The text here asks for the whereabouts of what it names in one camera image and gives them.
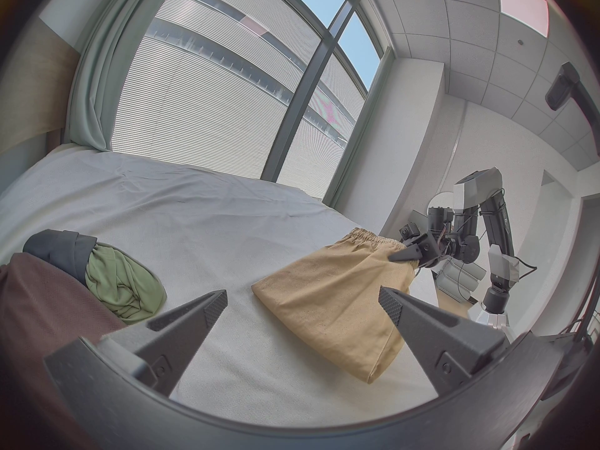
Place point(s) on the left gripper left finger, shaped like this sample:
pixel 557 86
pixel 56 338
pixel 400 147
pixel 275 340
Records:
pixel 180 328

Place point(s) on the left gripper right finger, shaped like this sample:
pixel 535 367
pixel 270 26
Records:
pixel 426 333

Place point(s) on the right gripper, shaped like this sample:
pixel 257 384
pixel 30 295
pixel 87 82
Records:
pixel 431 249

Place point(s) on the tan shorts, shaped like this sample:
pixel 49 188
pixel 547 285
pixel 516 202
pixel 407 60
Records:
pixel 337 298

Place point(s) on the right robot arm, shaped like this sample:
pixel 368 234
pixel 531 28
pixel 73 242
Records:
pixel 497 223

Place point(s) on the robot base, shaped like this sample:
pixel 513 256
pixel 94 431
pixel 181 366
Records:
pixel 461 277

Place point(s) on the bed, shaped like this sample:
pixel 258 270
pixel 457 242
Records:
pixel 211 213

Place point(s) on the green garment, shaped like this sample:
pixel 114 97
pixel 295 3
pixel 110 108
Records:
pixel 126 284

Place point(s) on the brown shorts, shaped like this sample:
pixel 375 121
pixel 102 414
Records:
pixel 42 317

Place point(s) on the black garment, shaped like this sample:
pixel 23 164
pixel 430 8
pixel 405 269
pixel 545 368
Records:
pixel 56 251

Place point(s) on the window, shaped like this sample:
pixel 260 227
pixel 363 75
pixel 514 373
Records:
pixel 211 87

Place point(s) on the blue-green curtain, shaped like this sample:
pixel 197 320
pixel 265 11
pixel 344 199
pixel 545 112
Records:
pixel 93 87

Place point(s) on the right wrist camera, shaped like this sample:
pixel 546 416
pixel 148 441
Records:
pixel 409 231

